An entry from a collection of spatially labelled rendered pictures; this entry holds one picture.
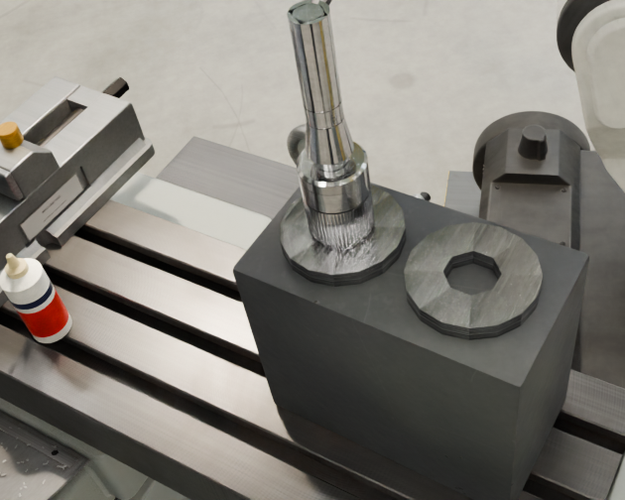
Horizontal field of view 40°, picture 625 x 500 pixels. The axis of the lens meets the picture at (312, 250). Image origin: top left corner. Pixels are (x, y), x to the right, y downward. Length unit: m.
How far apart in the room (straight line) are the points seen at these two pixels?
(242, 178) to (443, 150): 1.13
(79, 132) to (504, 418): 0.58
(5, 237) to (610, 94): 0.65
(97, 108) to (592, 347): 0.71
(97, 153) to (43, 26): 2.22
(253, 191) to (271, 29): 1.65
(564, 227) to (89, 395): 0.77
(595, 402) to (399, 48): 2.02
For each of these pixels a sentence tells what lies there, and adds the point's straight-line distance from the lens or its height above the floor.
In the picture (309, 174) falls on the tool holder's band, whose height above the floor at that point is 1.18.
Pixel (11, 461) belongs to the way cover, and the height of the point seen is 0.85.
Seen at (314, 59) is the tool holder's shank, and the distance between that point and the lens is 0.50.
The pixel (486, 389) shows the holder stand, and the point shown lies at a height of 1.09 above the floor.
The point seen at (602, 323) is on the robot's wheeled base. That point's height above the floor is 0.57.
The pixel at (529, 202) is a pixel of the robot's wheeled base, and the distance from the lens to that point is 1.35.
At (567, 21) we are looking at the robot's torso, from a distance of 0.96.
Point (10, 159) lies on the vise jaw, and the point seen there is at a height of 1.03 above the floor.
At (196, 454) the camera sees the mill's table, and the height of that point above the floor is 0.92.
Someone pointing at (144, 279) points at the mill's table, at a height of 0.92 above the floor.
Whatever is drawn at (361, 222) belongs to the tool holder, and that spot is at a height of 1.14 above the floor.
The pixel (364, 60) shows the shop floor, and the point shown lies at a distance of 2.64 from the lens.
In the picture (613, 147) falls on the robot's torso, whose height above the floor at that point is 0.84.
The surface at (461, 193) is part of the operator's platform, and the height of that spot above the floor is 0.40.
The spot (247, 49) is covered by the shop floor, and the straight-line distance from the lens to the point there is 2.77.
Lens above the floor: 1.56
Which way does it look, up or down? 48 degrees down
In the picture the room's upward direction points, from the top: 11 degrees counter-clockwise
